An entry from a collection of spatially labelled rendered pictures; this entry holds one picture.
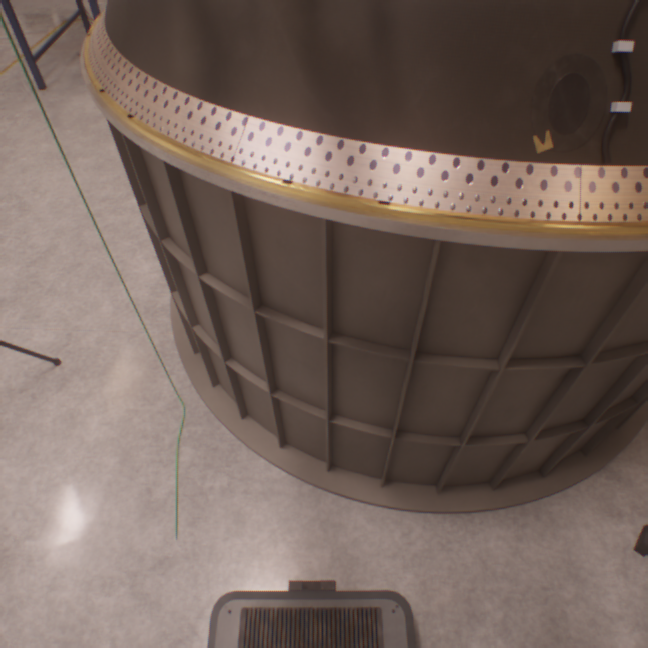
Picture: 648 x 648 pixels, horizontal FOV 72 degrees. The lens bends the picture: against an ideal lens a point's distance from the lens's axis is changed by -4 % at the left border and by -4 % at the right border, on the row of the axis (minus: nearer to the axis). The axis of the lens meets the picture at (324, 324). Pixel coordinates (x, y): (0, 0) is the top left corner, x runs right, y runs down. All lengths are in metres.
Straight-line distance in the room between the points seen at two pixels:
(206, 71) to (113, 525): 1.44
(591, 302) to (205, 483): 1.35
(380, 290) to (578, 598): 1.23
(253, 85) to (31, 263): 2.15
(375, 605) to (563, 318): 0.85
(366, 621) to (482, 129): 1.14
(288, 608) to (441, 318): 0.84
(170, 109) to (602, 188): 0.77
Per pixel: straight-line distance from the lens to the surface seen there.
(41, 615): 1.85
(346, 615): 1.36
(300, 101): 0.83
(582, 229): 0.80
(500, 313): 0.96
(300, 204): 0.79
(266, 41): 0.87
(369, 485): 1.70
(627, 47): 0.83
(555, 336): 1.06
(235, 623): 1.38
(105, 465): 1.93
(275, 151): 0.83
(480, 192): 0.77
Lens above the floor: 1.61
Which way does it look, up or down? 50 degrees down
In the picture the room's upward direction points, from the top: 1 degrees counter-clockwise
